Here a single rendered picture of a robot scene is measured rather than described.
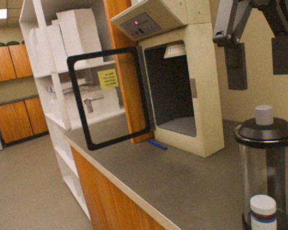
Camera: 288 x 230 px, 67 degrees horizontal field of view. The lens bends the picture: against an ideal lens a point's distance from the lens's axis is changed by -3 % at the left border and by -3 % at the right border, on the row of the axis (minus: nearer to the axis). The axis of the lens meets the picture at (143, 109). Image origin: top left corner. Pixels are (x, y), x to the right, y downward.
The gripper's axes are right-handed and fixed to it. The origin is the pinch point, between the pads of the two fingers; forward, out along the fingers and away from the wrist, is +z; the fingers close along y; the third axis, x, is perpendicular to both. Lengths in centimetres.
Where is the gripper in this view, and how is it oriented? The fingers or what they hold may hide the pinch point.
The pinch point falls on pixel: (261, 75)
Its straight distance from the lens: 42.8
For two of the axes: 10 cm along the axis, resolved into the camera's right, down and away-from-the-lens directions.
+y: -8.4, 2.6, -4.9
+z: 1.7, 9.6, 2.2
